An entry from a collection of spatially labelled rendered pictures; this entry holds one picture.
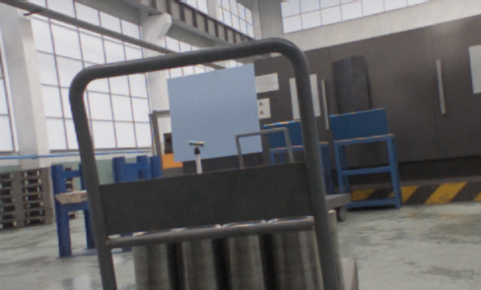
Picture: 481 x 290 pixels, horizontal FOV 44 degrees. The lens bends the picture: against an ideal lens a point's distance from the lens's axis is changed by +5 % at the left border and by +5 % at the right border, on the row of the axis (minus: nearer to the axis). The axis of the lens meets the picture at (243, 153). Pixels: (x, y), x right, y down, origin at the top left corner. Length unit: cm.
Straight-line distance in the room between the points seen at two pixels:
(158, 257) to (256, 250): 27
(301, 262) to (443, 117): 596
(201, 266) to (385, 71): 612
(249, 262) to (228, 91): 654
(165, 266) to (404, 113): 601
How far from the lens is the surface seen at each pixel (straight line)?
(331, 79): 753
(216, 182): 132
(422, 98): 736
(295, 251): 146
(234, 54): 127
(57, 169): 585
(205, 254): 151
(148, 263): 156
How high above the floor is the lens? 70
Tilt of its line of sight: 1 degrees up
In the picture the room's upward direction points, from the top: 7 degrees counter-clockwise
